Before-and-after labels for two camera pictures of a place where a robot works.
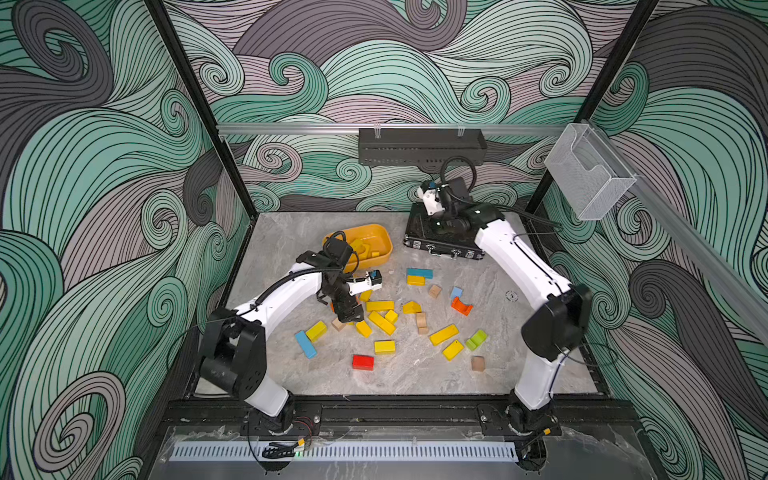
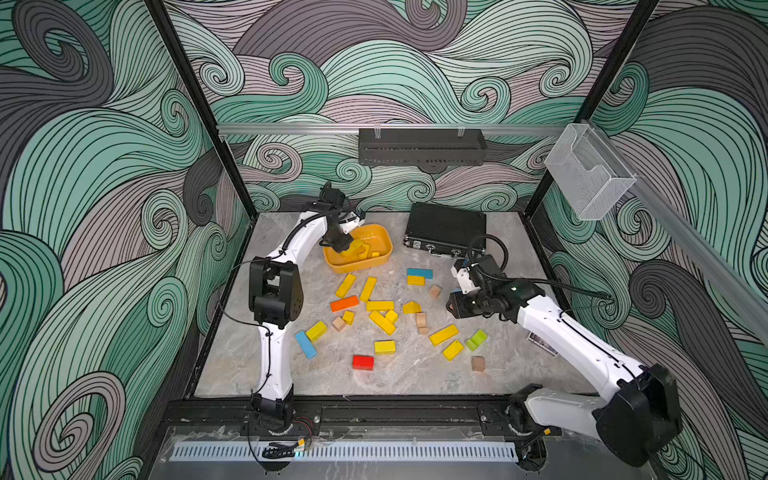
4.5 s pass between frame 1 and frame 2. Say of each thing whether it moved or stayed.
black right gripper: moved
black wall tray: stayed
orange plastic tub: stayed
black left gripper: moved
